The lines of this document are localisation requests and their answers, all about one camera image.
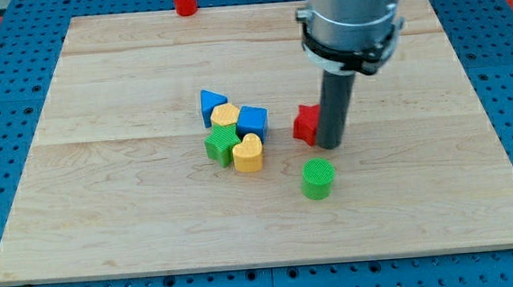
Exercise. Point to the red star block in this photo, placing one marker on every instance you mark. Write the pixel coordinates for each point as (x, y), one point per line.
(305, 124)

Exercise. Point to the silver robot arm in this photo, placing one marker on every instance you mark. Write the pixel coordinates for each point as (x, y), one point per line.
(347, 36)

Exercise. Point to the green star block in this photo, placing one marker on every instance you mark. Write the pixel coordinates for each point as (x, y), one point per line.
(220, 142)

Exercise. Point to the yellow hexagon block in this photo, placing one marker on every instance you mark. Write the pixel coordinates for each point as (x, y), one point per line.
(225, 114)

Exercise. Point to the yellow heart block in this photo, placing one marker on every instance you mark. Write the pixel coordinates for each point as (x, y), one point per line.
(248, 154)

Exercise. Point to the blue cube block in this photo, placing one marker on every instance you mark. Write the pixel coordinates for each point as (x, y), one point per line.
(253, 120)

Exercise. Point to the blue triangle block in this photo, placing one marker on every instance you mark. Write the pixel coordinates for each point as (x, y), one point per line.
(209, 100)

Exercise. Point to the green cylinder block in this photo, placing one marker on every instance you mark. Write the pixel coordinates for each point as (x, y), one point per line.
(318, 176)

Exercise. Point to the wooden board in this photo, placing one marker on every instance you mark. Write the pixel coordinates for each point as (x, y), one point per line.
(117, 183)

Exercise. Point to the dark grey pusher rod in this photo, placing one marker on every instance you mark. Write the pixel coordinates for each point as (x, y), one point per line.
(334, 107)

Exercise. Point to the red cylinder block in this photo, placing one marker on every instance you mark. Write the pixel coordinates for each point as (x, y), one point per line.
(185, 7)

